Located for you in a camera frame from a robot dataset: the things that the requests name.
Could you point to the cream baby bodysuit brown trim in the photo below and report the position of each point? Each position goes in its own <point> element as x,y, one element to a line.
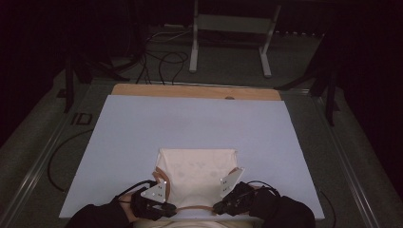
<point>196,177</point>

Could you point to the person's left hand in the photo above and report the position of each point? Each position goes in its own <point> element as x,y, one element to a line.
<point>126,207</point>

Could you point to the light blue mat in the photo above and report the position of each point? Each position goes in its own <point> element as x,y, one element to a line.
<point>126,126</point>

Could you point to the white metal stand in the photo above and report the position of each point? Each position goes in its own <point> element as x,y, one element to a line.
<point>231,23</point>

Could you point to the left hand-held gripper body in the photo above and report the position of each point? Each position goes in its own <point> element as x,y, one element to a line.
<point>149,202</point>

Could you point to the black metal stand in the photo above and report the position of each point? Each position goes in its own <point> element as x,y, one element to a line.
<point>69,79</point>
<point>329,82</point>

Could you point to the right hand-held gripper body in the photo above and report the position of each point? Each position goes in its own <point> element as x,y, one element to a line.
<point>237,194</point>

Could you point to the person's right hand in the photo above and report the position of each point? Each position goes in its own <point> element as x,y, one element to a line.
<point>264,202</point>

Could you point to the metal floor rail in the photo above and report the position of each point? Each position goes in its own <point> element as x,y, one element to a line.
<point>34,171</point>
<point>345,164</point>

